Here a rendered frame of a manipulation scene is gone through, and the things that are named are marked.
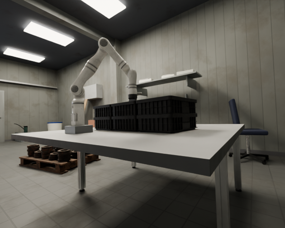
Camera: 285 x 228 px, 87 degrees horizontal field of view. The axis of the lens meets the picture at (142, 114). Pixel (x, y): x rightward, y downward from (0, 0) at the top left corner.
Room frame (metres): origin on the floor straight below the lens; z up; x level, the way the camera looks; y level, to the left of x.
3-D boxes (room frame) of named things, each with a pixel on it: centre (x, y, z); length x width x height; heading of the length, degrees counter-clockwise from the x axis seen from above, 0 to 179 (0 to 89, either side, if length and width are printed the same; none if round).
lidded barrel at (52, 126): (7.05, 4.11, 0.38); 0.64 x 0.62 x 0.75; 144
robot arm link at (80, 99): (1.21, 0.52, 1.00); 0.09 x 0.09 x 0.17; 2
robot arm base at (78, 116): (1.21, 0.52, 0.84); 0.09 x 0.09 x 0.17; 57
